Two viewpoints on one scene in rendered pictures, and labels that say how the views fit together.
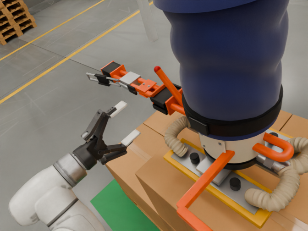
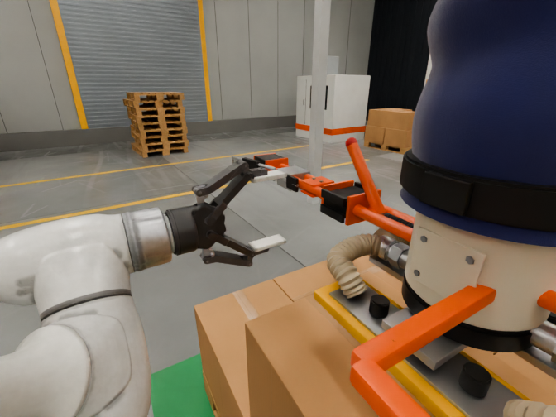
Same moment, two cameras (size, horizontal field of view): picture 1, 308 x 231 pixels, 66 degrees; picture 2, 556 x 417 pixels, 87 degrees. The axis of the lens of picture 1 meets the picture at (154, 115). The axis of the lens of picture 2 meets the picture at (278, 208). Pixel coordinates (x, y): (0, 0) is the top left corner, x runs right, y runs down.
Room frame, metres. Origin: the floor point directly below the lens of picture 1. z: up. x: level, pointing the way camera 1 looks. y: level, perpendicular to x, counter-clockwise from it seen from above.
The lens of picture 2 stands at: (0.07, 0.09, 1.44)
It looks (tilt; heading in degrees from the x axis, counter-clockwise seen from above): 23 degrees down; 359
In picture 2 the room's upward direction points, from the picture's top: straight up
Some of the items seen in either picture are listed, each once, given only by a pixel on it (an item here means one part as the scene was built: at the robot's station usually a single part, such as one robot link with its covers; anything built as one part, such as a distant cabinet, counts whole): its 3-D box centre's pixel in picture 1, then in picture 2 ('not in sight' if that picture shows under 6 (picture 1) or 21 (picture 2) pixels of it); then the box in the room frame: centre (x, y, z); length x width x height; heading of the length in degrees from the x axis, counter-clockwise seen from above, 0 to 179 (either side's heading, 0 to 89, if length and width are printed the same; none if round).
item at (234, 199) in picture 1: (213, 172); (418, 344); (0.36, -0.10, 1.12); 0.34 x 0.10 x 0.05; 29
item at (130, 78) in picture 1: (131, 81); (293, 178); (0.82, 0.04, 1.22); 0.07 x 0.07 x 0.04; 29
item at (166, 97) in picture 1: (167, 97); (349, 201); (0.63, -0.07, 1.23); 0.10 x 0.08 x 0.06; 119
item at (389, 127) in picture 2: not in sight; (398, 129); (7.39, -2.97, 0.45); 1.21 x 1.02 x 0.90; 32
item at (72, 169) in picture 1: (72, 168); (150, 237); (0.48, 0.28, 1.23); 0.09 x 0.06 x 0.09; 30
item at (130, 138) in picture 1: (130, 137); (267, 242); (0.58, 0.10, 1.16); 0.07 x 0.03 x 0.01; 120
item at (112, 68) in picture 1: (113, 71); (270, 165); (0.94, 0.10, 1.22); 0.08 x 0.07 x 0.05; 29
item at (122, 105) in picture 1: (116, 109); (266, 175); (0.58, 0.10, 1.29); 0.07 x 0.03 x 0.01; 120
